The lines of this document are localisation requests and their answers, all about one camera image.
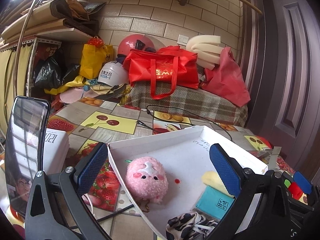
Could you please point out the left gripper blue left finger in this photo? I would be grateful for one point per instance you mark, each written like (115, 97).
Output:
(77, 182)

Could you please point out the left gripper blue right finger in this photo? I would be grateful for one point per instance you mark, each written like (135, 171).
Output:
(261, 207)

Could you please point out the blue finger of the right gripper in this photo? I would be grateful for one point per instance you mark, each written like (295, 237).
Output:
(302, 182)

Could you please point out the teal tissue pack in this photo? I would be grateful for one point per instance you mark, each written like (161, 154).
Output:
(214, 203)

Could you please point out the pale yellow foam sponge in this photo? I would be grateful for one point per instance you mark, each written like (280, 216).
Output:
(212, 179)

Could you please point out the pink plush toy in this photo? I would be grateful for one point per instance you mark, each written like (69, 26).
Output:
(146, 180)

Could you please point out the leopard print fabric bundle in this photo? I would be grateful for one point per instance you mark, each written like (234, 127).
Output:
(190, 225)

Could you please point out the red plush apple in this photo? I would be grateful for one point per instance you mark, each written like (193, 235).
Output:
(295, 191)

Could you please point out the black green small box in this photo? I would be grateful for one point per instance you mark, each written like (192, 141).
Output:
(287, 178)

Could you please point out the grey metal phone stand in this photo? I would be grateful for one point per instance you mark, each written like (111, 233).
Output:
(271, 156)

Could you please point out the white box with numbers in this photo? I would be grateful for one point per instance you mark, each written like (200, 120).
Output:
(56, 146)

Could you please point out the fruit pattern tablecloth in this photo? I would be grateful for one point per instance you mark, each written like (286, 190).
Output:
(91, 120)

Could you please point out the phone on left gripper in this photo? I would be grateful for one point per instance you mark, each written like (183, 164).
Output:
(24, 147)

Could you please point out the black plastic bag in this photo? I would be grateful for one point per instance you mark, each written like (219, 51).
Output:
(53, 73)

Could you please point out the white helmet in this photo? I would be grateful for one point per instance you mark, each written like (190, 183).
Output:
(113, 74)

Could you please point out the yellow shopping bag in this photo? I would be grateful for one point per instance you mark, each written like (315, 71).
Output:
(95, 54)

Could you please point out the plaid cloth covered box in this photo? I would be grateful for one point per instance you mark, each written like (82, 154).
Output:
(188, 102)

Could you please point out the red nonwoven bag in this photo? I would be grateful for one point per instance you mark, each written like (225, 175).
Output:
(226, 80)

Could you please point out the large red tote bag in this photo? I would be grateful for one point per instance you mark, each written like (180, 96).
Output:
(172, 65)

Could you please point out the pink helmet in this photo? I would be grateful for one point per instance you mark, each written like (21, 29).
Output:
(137, 42)

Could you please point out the cream foam roll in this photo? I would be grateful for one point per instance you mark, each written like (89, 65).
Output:
(207, 49)

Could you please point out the wooden wall shelf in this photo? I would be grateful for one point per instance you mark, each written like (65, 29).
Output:
(53, 20)

